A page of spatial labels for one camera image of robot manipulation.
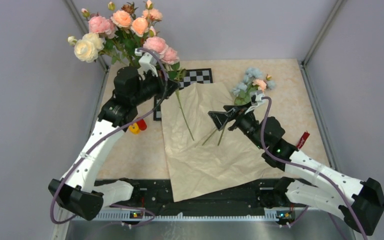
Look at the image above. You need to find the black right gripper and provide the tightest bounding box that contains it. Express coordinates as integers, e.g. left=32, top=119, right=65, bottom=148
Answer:
left=208, top=101, right=266, bottom=150

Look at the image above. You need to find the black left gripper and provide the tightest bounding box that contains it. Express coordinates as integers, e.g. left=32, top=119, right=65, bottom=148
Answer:
left=130, top=66, right=181, bottom=106

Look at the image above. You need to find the pink rose stem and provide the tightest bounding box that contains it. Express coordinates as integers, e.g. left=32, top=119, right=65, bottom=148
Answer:
left=130, top=0, right=196, bottom=142

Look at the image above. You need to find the pink blue flower bunch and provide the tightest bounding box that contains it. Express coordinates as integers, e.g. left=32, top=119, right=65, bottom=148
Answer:
left=201, top=67, right=277, bottom=147

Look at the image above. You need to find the orange paper bouquet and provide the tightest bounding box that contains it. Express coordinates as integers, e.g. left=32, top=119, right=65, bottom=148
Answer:
left=161, top=82, right=283, bottom=202

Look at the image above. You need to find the dark red ribbon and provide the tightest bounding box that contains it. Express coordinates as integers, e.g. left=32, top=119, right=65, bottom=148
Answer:
left=296, top=131, right=310, bottom=150

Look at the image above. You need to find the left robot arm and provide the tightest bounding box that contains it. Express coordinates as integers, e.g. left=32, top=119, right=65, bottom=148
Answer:
left=48, top=66, right=179, bottom=221

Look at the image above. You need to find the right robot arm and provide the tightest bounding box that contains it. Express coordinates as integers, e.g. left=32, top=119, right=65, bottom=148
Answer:
left=208, top=104, right=384, bottom=236

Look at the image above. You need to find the flower bunch in vase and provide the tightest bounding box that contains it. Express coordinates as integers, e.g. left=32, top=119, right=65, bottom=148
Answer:
left=67, top=1, right=152, bottom=68

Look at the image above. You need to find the black white checkerboard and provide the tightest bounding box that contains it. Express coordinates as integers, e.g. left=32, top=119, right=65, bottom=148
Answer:
left=153, top=68, right=214, bottom=121

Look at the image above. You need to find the red yellow toy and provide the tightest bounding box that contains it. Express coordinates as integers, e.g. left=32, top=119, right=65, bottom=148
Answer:
left=128, top=119, right=148, bottom=135

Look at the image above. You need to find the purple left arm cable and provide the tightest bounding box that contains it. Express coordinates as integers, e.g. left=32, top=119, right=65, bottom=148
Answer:
left=49, top=47, right=170, bottom=229

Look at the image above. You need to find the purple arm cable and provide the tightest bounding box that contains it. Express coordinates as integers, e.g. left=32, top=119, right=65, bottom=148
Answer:
left=49, top=47, right=170, bottom=229
left=260, top=96, right=369, bottom=240

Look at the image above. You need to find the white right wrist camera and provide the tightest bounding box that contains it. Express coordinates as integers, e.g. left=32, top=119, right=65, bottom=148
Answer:
left=245, top=90, right=266, bottom=114

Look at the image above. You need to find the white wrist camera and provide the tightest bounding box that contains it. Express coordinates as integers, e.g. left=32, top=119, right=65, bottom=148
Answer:
left=134, top=47, right=160, bottom=77
left=245, top=90, right=266, bottom=114

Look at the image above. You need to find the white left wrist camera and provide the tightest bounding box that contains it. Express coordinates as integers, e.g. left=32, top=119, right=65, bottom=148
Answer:
left=134, top=47, right=160, bottom=77

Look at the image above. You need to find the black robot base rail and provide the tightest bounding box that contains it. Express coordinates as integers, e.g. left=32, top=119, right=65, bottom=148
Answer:
left=94, top=176, right=307, bottom=218

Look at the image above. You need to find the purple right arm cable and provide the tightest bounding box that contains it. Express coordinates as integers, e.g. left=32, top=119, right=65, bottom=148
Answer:
left=260, top=96, right=369, bottom=240

